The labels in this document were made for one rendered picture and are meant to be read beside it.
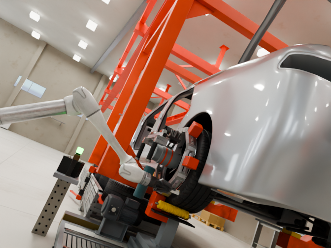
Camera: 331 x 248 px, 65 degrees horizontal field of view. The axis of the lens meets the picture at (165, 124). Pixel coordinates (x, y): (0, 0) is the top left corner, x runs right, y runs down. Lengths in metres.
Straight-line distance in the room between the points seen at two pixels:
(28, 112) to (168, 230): 1.27
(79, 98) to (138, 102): 0.93
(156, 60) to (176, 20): 0.49
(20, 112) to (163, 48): 1.49
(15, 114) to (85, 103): 0.42
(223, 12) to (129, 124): 1.66
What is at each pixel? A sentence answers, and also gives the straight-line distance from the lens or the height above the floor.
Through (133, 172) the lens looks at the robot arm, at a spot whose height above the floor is 0.64.
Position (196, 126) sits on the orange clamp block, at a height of 1.12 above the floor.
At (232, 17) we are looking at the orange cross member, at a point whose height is 2.63.
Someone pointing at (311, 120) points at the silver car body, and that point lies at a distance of 1.37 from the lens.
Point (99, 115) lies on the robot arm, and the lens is 1.64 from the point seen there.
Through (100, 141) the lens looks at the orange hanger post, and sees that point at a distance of 4.30.
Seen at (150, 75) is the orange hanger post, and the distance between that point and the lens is 2.54.
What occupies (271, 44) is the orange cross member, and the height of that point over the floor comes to 2.63.
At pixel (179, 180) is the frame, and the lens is 1.82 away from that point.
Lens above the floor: 0.65
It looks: 12 degrees up
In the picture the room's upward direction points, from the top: 23 degrees clockwise
